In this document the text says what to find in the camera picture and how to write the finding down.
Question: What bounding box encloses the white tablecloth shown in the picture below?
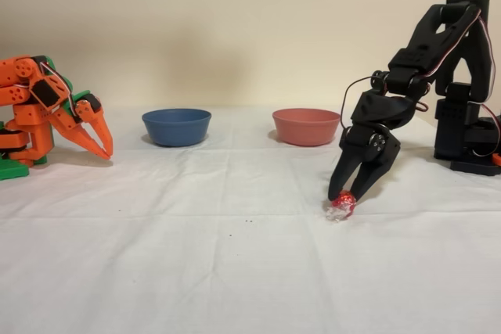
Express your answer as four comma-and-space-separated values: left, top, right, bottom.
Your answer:
0, 105, 501, 334

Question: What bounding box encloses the red bowl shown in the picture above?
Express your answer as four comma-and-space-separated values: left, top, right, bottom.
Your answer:
272, 107, 341, 147

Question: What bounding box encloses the blue bowl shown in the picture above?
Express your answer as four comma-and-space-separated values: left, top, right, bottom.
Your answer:
141, 108, 213, 148

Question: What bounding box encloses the red candy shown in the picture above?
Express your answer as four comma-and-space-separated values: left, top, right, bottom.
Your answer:
323, 189, 358, 222

